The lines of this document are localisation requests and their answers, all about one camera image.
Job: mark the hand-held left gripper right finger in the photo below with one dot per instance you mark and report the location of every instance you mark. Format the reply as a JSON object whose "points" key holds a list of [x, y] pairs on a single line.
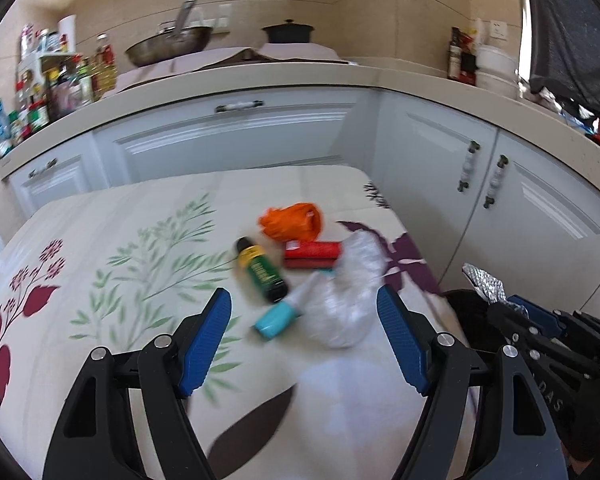
{"points": [[402, 345]]}

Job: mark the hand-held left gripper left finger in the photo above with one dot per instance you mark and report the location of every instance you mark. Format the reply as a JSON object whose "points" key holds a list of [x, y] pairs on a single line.
{"points": [[205, 345]]}

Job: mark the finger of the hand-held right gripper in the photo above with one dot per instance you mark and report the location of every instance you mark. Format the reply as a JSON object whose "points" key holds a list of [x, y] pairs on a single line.
{"points": [[517, 330], [540, 316]]}

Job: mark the black waste bin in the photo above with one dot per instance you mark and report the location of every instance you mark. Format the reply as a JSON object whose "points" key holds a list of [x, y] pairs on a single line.
{"points": [[460, 310]]}

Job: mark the foil blister pack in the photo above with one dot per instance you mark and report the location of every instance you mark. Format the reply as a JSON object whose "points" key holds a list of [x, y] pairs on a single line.
{"points": [[482, 280]]}

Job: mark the clear plastic bag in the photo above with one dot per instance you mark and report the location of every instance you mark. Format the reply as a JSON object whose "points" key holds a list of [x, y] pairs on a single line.
{"points": [[345, 305]]}

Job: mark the light blue tube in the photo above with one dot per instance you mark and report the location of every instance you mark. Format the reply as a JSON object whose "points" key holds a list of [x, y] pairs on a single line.
{"points": [[275, 322]]}

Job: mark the green bottle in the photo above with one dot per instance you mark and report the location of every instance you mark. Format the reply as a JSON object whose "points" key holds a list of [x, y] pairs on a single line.
{"points": [[262, 272]]}

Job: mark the red black box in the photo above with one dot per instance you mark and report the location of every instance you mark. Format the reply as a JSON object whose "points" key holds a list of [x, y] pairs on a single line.
{"points": [[312, 250]]}

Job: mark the orange plastic bag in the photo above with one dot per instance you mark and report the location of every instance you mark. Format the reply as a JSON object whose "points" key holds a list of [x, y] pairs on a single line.
{"points": [[292, 220]]}

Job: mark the floral tablecloth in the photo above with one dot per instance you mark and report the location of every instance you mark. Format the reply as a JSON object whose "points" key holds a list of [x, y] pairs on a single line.
{"points": [[105, 220]]}

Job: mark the pile of mixed packaging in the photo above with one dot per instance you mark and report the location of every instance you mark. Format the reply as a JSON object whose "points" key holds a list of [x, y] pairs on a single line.
{"points": [[565, 110]]}

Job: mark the white lidded container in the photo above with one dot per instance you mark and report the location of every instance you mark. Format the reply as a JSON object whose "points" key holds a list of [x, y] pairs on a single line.
{"points": [[496, 84], [495, 59]]}

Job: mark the red seasoning packets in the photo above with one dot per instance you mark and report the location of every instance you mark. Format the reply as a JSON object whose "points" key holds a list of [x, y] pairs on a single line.
{"points": [[467, 65]]}

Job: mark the beige stone countertop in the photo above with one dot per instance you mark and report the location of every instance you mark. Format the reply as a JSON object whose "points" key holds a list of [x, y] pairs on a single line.
{"points": [[380, 77]]}

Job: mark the dark olive oil bottle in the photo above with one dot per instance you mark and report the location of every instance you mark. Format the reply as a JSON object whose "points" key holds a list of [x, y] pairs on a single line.
{"points": [[454, 57]]}

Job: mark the pink stove cloth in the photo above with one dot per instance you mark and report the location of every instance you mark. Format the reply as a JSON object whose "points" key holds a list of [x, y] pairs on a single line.
{"points": [[300, 51], [150, 72]]}

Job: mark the dark curtain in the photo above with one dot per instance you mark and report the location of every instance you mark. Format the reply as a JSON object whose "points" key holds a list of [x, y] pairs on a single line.
{"points": [[575, 30]]}

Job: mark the yellow cooking oil bottle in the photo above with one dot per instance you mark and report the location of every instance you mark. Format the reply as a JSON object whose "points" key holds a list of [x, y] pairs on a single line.
{"points": [[105, 72]]}

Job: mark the white plastic bag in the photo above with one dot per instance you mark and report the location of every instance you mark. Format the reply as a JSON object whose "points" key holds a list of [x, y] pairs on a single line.
{"points": [[476, 32]]}

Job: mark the group of condiment bottles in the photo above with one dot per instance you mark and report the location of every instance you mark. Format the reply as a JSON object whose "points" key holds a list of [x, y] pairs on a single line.
{"points": [[65, 90]]}

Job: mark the steel wok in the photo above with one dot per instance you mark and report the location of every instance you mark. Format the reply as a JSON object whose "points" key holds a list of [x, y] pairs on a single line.
{"points": [[170, 47]]}

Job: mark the black lidded pot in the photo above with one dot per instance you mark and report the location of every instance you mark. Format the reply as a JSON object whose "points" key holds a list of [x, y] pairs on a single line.
{"points": [[287, 34]]}

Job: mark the white spice rack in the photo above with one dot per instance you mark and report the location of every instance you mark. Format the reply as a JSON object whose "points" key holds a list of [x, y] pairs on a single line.
{"points": [[35, 62]]}

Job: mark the steel spatula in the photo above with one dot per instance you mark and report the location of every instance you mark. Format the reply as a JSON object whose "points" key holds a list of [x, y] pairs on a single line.
{"points": [[185, 15]]}

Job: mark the paper towel roll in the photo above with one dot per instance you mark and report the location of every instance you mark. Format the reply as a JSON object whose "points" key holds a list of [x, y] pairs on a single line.
{"points": [[67, 32]]}

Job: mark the white single wall socket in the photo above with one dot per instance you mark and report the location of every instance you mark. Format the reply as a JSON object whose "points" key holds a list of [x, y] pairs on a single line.
{"points": [[497, 29]]}

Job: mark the white double wall socket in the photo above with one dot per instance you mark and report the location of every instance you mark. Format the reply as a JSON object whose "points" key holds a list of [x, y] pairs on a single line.
{"points": [[215, 15]]}

